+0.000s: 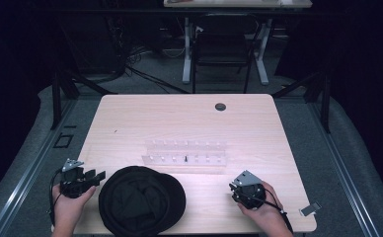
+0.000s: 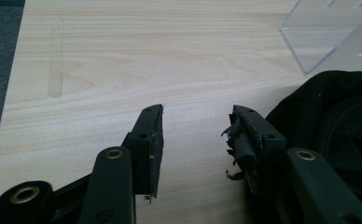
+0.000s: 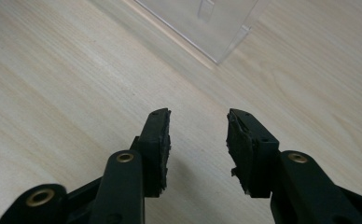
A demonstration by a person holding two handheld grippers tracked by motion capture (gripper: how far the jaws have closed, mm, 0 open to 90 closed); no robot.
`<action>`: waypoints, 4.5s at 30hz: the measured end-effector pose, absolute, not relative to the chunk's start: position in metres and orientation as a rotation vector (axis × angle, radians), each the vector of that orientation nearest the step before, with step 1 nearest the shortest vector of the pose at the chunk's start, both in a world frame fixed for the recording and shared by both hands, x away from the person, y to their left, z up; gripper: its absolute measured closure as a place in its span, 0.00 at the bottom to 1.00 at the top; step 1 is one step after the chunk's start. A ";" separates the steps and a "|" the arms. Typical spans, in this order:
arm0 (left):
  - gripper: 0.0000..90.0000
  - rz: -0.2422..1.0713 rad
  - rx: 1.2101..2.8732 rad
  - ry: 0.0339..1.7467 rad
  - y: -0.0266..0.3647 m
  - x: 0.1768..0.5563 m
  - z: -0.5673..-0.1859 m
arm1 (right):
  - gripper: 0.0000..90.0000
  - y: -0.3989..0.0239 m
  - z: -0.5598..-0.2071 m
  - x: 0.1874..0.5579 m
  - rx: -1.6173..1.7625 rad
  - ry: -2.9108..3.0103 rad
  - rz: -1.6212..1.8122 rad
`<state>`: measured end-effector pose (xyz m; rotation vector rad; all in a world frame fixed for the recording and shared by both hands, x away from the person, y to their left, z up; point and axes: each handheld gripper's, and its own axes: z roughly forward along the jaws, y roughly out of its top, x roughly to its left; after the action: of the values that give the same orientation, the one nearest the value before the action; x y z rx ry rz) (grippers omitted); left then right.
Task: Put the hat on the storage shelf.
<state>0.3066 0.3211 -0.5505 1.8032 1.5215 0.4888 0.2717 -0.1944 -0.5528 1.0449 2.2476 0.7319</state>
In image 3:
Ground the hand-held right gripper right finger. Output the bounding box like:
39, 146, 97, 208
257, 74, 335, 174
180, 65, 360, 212
226, 107, 280, 199

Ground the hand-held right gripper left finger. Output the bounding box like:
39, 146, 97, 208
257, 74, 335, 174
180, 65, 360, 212
130, 107, 172, 199

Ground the clear acrylic box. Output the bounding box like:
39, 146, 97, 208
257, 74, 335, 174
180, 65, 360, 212
133, 0, 261, 65

